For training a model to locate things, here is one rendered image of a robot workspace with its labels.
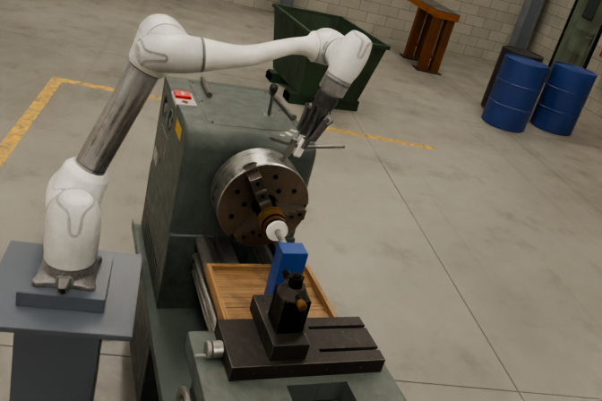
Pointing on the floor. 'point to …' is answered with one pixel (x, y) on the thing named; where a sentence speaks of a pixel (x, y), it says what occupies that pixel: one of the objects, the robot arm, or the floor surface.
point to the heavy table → (435, 12)
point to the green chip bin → (296, 21)
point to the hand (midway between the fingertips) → (299, 146)
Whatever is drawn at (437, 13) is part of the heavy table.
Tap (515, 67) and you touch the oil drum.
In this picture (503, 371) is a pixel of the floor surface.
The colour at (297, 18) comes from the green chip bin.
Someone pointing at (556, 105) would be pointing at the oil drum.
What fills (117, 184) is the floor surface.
